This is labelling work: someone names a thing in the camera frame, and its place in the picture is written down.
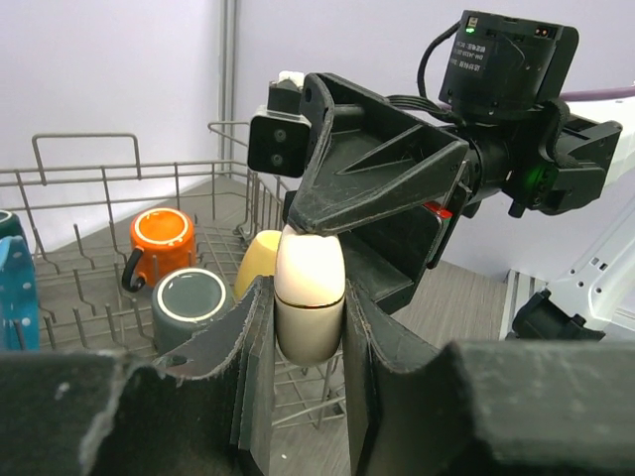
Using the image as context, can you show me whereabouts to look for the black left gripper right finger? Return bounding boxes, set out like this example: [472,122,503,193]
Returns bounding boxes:
[343,284,634,475]

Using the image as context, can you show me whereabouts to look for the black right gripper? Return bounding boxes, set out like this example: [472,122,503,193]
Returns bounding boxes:
[282,73,511,313]

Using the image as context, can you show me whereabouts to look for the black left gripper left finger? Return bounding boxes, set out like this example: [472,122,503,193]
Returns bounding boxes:
[1,277,275,475]

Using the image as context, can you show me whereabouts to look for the beige earbud charging case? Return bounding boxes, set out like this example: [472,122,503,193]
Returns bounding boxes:
[274,225,346,367]

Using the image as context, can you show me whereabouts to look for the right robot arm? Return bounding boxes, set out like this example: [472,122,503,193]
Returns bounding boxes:
[286,10,625,312]

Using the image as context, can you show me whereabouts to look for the yellow mug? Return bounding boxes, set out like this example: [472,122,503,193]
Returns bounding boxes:
[234,230,282,300]

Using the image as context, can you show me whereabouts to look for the blue polka dot plate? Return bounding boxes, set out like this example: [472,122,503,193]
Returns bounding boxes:
[1,236,40,351]

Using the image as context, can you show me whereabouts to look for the dark teal mug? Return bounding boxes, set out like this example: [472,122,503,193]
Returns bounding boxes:
[0,209,30,249]

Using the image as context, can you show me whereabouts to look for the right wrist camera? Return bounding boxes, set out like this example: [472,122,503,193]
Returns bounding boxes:
[247,70,312,179]

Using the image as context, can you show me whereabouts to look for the grey mug black handle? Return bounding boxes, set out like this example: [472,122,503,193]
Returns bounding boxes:
[151,268,233,355]

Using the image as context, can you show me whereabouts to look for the orange mug black handle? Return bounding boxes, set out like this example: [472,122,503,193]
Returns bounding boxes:
[121,207,196,293]

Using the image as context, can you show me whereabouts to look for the grey wire dish rack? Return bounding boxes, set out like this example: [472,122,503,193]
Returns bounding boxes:
[0,121,348,430]

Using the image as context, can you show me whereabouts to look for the left aluminium frame post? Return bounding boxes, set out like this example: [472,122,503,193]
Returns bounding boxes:
[218,0,237,173]

